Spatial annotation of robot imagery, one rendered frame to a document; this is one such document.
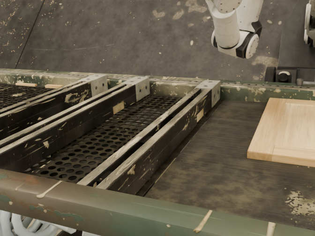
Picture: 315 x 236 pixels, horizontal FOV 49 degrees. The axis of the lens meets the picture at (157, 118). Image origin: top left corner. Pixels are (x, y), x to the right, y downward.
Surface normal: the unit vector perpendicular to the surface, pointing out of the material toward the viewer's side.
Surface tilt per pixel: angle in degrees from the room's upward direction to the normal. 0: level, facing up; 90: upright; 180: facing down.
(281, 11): 0
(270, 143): 53
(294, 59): 0
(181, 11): 0
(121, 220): 37
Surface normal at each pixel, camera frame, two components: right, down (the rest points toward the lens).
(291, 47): -0.33, -0.32
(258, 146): -0.04, -0.94
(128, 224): -0.39, 0.31
